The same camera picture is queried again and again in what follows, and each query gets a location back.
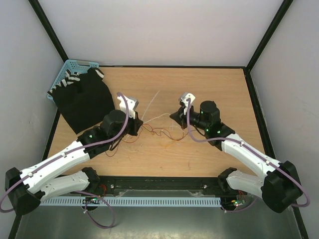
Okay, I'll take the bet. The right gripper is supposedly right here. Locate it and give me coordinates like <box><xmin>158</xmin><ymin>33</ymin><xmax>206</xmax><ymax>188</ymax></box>
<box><xmin>170</xmin><ymin>103</ymin><xmax>209</xmax><ymax>131</ymax></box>

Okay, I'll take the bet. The white wire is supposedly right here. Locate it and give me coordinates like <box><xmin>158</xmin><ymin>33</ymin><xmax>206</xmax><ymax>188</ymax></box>
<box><xmin>124</xmin><ymin>113</ymin><xmax>180</xmax><ymax>153</ymax></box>

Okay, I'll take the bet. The red wire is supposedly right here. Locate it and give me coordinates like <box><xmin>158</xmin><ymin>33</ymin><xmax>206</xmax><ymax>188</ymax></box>
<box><xmin>119</xmin><ymin>123</ymin><xmax>192</xmax><ymax>145</ymax></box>

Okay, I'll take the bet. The grey zip tie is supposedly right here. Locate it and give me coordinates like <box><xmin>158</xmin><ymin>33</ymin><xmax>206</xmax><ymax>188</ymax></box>
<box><xmin>142</xmin><ymin>90</ymin><xmax>161</xmax><ymax>123</ymax></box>

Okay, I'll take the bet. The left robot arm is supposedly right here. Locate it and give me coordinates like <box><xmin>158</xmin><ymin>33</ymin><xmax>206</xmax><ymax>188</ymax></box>
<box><xmin>5</xmin><ymin>110</ymin><xmax>143</xmax><ymax>216</ymax></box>

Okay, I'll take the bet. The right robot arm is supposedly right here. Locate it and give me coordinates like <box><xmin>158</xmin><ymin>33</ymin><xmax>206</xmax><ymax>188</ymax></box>
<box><xmin>170</xmin><ymin>94</ymin><xmax>306</xmax><ymax>213</ymax></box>

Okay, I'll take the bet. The striped black white cloth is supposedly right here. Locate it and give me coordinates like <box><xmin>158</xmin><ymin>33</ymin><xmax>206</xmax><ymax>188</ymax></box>
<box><xmin>47</xmin><ymin>67</ymin><xmax>104</xmax><ymax>97</ymax></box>

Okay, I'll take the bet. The blue plastic basket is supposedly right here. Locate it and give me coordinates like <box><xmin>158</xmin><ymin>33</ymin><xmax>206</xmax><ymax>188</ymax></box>
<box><xmin>47</xmin><ymin>59</ymin><xmax>100</xmax><ymax>103</ymax></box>

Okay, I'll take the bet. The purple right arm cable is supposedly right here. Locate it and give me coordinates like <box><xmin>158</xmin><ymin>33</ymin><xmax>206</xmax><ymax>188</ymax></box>
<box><xmin>186</xmin><ymin>97</ymin><xmax>311</xmax><ymax>214</ymax></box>

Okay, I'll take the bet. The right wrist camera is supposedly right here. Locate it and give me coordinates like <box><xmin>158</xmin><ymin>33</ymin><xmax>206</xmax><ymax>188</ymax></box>
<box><xmin>179</xmin><ymin>92</ymin><xmax>196</xmax><ymax>115</ymax></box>

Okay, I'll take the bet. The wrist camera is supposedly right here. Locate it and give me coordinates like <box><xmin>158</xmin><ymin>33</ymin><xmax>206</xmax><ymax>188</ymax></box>
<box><xmin>117</xmin><ymin>94</ymin><xmax>139</xmax><ymax>119</ymax></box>
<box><xmin>179</xmin><ymin>92</ymin><xmax>196</xmax><ymax>115</ymax></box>

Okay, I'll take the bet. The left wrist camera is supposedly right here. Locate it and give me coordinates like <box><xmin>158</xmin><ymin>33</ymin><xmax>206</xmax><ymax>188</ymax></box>
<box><xmin>117</xmin><ymin>94</ymin><xmax>139</xmax><ymax>119</ymax></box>

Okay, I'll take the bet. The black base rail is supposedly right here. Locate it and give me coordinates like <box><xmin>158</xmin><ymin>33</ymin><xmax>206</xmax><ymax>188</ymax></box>
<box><xmin>49</xmin><ymin>175</ymin><xmax>250</xmax><ymax>200</ymax></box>

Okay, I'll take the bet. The black enclosure frame post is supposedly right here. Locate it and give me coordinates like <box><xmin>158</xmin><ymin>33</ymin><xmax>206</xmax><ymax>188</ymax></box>
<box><xmin>28</xmin><ymin>0</ymin><xmax>69</xmax><ymax>62</ymax></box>

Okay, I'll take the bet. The right rear frame post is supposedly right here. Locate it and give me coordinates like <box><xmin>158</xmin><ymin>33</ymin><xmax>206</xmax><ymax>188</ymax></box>
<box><xmin>246</xmin><ymin>0</ymin><xmax>294</xmax><ymax>73</ymax></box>

